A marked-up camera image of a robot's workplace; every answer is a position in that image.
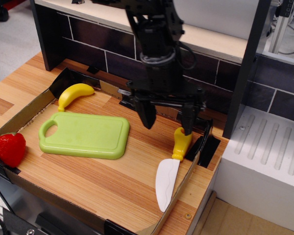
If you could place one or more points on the yellow toy banana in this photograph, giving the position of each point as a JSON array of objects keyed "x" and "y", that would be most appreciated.
[{"x": 73, "y": 92}]

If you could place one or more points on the dark grey shelf post left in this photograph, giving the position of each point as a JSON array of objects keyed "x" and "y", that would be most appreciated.
[{"x": 49, "y": 34}]

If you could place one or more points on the dark grey shelf post right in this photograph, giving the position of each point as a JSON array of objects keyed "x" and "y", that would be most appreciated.
[{"x": 255, "y": 46}]

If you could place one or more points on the yellow handled white toy knife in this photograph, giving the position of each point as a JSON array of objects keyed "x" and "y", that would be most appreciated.
[{"x": 168, "y": 168}]

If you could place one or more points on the red toy strawberry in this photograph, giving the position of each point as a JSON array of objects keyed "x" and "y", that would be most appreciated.
[{"x": 12, "y": 149}]

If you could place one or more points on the aluminium frame profile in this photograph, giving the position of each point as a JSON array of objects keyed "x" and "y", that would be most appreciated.
[{"x": 280, "y": 42}]

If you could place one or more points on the light wooden shelf board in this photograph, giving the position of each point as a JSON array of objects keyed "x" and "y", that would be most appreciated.
[{"x": 203, "y": 41}]

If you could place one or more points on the white toy sink drainboard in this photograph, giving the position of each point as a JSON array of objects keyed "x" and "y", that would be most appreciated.
[{"x": 256, "y": 171}]

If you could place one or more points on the dark grey shelf post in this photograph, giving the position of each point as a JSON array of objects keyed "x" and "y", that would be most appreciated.
[
  {"x": 255, "y": 46},
  {"x": 49, "y": 34}
]

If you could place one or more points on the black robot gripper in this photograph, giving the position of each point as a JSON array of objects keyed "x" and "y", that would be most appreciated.
[{"x": 166, "y": 86}]

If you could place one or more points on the cardboard fence with black tape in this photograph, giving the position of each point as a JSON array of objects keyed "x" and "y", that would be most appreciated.
[{"x": 112, "y": 197}]

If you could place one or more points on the black caster wheel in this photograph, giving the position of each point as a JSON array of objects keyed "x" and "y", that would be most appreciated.
[{"x": 4, "y": 16}]

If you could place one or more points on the stainless steel oven front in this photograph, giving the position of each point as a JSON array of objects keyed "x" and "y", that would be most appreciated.
[{"x": 42, "y": 210}]

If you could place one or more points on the green plastic cutting board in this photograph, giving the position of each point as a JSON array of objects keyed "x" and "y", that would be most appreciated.
[{"x": 84, "y": 135}]

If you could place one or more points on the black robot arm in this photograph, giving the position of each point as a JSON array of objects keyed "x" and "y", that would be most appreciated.
[{"x": 158, "y": 28}]

